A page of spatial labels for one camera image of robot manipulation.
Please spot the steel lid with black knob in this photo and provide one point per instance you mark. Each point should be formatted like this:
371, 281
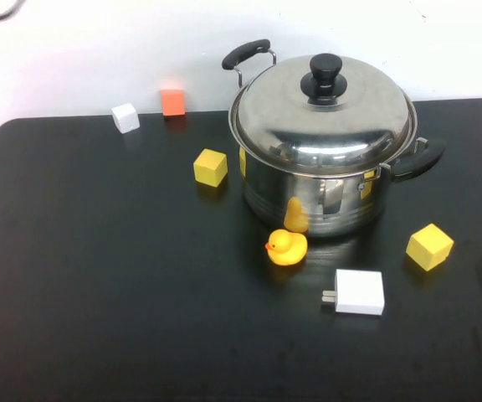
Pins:
308, 125

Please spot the yellow foam cube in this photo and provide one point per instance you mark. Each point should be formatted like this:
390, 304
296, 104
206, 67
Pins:
210, 166
428, 248

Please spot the yellow rubber duck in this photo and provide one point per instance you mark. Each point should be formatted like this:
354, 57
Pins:
288, 249

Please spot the orange foam cube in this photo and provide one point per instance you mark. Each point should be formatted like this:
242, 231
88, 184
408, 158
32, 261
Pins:
172, 102

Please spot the white foam cube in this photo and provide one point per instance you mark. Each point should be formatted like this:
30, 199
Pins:
125, 118

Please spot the white power adapter plug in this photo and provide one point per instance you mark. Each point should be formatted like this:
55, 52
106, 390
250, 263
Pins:
359, 292

